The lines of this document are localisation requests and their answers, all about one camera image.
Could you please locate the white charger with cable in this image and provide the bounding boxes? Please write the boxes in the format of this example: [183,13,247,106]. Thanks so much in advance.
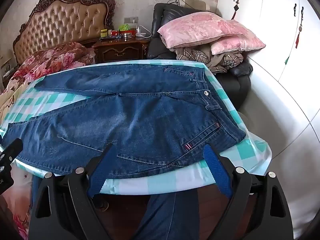
[136,25,152,38]

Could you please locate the brown plaid blanket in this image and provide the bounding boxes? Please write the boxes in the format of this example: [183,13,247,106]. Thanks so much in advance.
[175,44,244,74]

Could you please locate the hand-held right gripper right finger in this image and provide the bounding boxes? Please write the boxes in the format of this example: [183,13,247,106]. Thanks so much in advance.
[203,144,294,240]

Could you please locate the large pink floral pillow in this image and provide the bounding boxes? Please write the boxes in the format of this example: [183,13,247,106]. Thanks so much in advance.
[157,14,247,49]

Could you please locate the white wardrobe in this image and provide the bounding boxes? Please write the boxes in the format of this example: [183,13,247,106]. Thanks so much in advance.
[216,0,320,233]

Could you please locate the blue denim pants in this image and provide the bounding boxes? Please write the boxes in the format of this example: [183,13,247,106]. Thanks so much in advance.
[7,64,247,180]

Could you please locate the black leather armchair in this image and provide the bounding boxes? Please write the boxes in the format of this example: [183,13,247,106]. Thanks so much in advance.
[146,3,253,109]

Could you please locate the tufted leather carved headboard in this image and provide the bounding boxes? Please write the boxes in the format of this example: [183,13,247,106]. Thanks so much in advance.
[12,0,116,65]

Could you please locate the dark wooden nightstand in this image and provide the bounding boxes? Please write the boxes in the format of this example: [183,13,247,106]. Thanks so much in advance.
[92,35,150,64]

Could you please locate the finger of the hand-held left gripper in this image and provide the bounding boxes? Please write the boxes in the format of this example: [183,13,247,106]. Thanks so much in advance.
[0,138,23,172]

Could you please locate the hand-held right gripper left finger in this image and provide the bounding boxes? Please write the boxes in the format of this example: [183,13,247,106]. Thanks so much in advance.
[29,144,118,240]

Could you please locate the small pink floral pillow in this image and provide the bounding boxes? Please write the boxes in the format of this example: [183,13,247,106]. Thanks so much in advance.
[210,34,266,55]

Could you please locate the red pink floral quilt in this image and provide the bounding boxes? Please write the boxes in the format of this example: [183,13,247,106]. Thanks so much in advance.
[11,42,97,90]

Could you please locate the pink floral cloth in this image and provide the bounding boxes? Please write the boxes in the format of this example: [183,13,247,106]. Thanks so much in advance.
[0,162,34,240]

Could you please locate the teal checked tablecloth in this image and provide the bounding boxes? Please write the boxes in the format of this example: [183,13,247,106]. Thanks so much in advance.
[0,59,273,195]

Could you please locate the long red tassel ornament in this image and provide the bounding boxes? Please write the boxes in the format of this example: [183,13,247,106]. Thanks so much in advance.
[295,25,303,49]

